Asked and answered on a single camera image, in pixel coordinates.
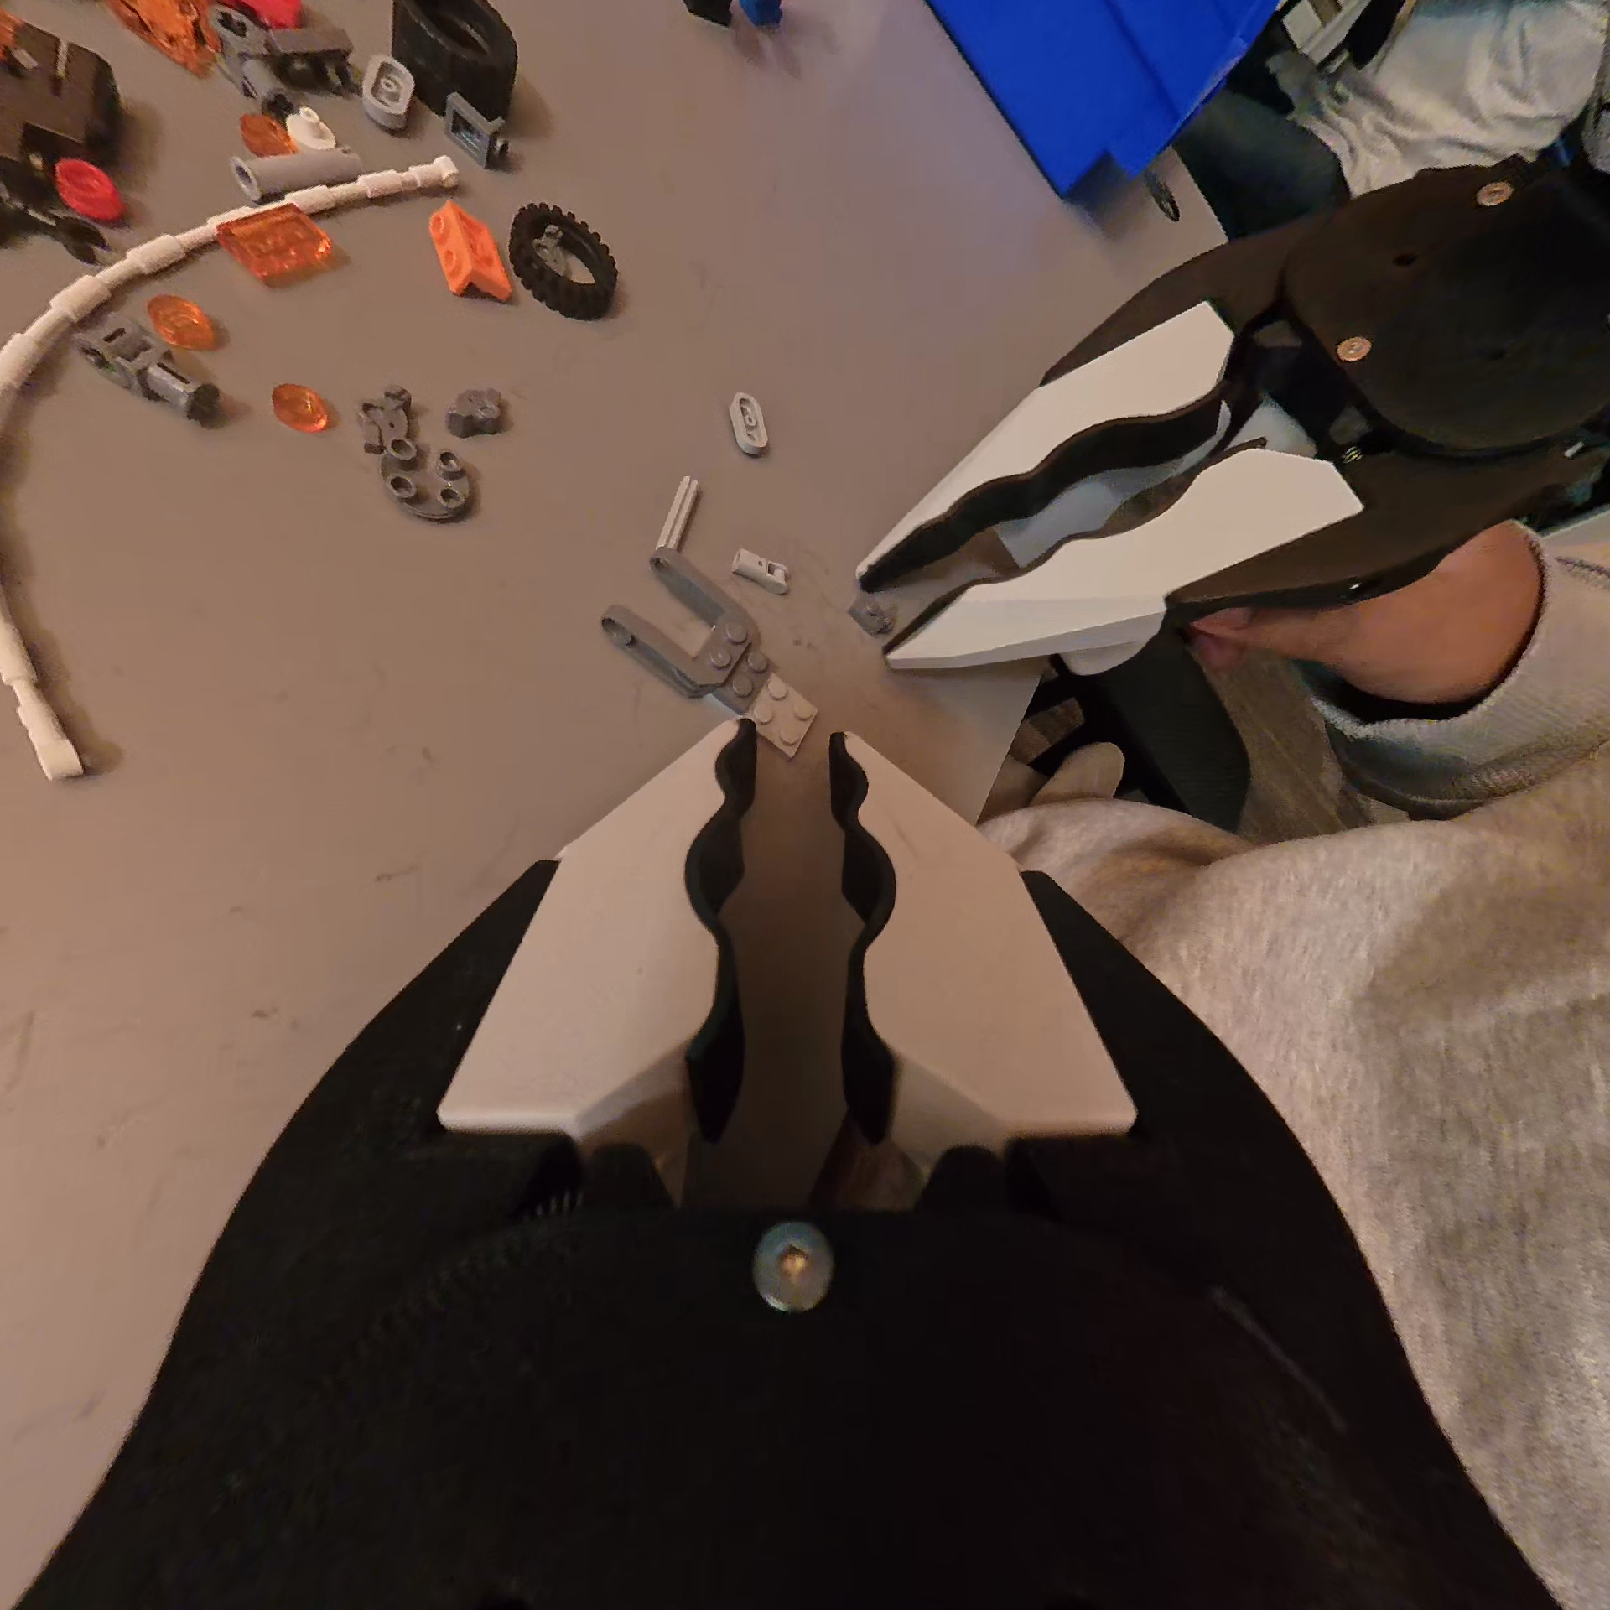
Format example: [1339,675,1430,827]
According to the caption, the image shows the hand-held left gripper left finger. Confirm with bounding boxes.
[436,720,760,1204]

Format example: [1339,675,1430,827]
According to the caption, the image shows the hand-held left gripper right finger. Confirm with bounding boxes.
[826,730,1140,1207]

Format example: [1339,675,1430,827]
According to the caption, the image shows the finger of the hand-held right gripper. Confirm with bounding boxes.
[883,447,1366,681]
[859,301,1249,595]

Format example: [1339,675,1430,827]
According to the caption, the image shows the grey lego fork plate assembly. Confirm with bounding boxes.
[600,545,822,763]

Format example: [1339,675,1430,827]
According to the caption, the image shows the dark grey round lego plate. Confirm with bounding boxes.
[380,441,481,525]

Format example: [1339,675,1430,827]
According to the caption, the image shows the small black lego tyre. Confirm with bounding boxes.
[507,200,620,323]

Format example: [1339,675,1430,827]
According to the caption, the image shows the large black lego tyre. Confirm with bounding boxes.
[390,0,520,124]

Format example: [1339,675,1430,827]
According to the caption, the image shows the clear orange lego plate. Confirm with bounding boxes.
[212,200,339,289]

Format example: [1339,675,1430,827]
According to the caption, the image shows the light grey lego tube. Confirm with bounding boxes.
[228,147,364,206]

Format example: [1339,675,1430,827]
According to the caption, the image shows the dark grey lego technic piece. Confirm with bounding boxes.
[261,24,357,96]

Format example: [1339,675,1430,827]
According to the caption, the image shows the black lego claw pieces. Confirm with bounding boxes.
[0,176,113,264]

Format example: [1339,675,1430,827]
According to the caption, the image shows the red round lego piece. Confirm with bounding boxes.
[52,157,128,227]

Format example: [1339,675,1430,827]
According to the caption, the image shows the clear orange lego flame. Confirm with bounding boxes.
[103,0,224,79]

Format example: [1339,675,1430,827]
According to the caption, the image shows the dark brown lego brick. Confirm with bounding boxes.
[0,42,125,174]

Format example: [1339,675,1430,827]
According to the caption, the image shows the person's right hand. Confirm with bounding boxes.
[1185,527,1545,710]

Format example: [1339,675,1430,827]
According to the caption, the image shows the black office chair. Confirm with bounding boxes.
[1087,630,1257,835]

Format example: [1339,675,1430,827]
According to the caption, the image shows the pale grey cloth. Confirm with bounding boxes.
[1263,0,1610,192]

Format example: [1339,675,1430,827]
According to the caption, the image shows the blue plastic bin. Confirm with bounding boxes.
[924,0,1286,200]

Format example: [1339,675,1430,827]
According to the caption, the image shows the white ribbed lego hose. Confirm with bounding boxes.
[0,153,462,784]

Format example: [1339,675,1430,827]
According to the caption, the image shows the orange lego bracket brick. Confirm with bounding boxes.
[427,200,516,305]

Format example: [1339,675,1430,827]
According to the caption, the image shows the grey lego frame piece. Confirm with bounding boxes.
[440,94,512,170]

